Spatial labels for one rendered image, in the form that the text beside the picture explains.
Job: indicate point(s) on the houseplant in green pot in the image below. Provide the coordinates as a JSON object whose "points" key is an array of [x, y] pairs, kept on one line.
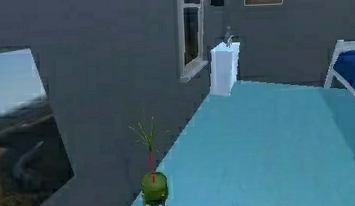
{"points": [[154, 188]]}

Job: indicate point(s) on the grey framed window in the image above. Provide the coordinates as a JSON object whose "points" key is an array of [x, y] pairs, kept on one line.
{"points": [[191, 33]]}

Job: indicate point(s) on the small grey figurine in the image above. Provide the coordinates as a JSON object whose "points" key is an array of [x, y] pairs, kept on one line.
{"points": [[229, 38]]}

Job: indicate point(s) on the large landscape picture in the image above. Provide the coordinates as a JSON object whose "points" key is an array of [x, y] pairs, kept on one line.
{"points": [[16, 131]]}

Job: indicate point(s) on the white bed with blue cover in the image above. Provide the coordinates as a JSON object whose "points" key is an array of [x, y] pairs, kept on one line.
{"points": [[352, 70]]}

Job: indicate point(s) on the white pedestal cabinet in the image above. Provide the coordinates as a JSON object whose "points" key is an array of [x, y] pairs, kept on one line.
{"points": [[224, 69]]}

